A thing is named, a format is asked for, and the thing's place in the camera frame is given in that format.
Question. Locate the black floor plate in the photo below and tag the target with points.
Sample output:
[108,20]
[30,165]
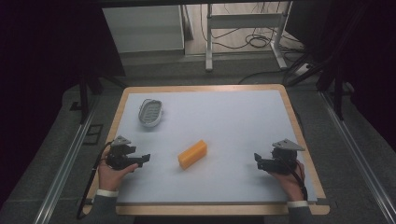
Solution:
[92,134]

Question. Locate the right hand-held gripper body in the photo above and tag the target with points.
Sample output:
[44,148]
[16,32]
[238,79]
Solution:
[281,157]

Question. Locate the person's left hand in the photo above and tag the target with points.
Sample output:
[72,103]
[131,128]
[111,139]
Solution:
[110,178]

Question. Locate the white table mat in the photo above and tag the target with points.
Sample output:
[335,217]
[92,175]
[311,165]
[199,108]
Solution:
[224,124]

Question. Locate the dark curtain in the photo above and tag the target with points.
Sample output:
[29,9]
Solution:
[46,62]
[367,62]

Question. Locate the white cabinet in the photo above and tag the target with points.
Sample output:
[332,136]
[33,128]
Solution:
[143,28]

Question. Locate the silver metal rail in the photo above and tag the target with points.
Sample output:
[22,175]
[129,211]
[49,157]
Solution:
[62,174]
[358,155]

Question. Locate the white power strip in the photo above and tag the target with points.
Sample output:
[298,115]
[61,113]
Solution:
[302,69]

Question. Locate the grey oval soap dish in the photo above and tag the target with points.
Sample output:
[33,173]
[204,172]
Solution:
[151,112]

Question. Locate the white desk frame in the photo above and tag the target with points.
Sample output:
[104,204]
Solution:
[209,37]

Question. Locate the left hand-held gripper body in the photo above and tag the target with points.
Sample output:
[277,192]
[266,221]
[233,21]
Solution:
[120,153]

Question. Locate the orange soap bar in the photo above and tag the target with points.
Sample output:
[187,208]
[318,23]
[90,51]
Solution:
[192,154]

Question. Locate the black metal stand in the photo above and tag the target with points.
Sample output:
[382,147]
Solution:
[337,93]
[84,96]

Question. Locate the person's right hand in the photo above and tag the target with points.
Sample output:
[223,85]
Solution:
[289,183]

